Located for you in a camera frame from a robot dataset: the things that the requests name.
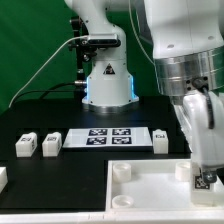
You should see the white block left edge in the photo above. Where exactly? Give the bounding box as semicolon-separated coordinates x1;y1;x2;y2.
0;167;8;194

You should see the white marker base plate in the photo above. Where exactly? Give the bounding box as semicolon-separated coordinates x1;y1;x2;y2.
63;127;152;148

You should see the black cable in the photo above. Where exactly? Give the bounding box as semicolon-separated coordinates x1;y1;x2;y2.
13;81;88;104

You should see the white square tabletop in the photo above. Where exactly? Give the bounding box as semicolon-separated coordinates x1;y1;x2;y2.
106;159;224;212

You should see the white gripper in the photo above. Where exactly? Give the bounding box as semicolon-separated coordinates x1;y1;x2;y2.
174;91;224;184

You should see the white cable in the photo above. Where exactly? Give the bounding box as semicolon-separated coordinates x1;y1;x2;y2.
8;35;88;108

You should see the white front rail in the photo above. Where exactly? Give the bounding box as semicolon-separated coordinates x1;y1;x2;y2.
0;210;224;224

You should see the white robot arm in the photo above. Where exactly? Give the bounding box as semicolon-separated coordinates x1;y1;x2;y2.
64;0;224;183

